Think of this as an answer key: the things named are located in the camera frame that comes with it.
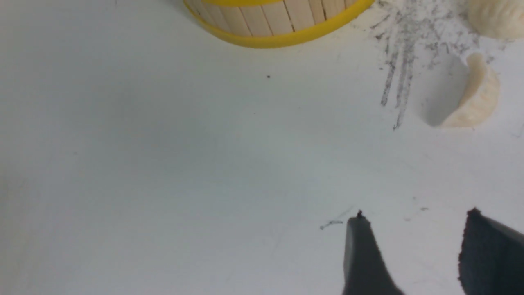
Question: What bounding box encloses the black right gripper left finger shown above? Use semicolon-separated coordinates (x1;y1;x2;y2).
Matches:
342;210;403;295

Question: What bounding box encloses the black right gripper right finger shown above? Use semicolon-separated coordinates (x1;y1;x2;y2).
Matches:
458;208;524;295

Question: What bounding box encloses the white dumpling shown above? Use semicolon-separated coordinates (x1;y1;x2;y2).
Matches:
466;0;524;40
440;52;501;128

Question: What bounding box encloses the yellow rimmed bamboo steamer tray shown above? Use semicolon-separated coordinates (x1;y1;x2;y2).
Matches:
184;0;373;48

